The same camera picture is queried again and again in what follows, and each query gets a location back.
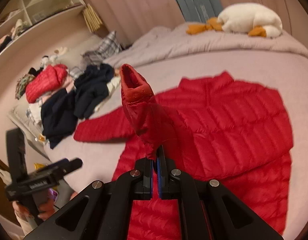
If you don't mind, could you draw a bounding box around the red down puffer jacket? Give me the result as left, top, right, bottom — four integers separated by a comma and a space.
74, 64, 293, 233

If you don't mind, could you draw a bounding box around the dark navy clothes pile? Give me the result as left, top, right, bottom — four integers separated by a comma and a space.
41, 63, 118, 150

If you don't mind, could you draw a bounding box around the person's left hand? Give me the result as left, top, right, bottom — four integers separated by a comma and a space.
12, 197, 55, 220

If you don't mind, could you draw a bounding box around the folded red puffer jacket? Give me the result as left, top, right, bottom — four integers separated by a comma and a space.
25, 64, 68, 103

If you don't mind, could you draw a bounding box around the small white plush toy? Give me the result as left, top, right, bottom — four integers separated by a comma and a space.
40, 47, 69, 68

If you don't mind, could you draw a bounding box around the plaid grey pillow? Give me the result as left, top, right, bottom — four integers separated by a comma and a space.
82, 31, 122, 66

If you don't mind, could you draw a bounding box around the yellow tassel hanging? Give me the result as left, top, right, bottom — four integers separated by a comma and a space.
83, 4, 103, 33

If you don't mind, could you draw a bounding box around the grey folded duvet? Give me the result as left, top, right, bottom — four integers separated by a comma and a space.
104, 23, 308, 67

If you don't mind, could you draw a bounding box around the pink curtain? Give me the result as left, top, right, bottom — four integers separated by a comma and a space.
84, 0, 293, 44

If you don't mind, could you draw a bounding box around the white goose plush toy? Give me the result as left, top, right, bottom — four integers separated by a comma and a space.
186, 3, 283, 38

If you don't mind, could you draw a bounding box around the cream wall shelf unit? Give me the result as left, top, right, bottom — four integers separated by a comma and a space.
0, 0, 85, 54

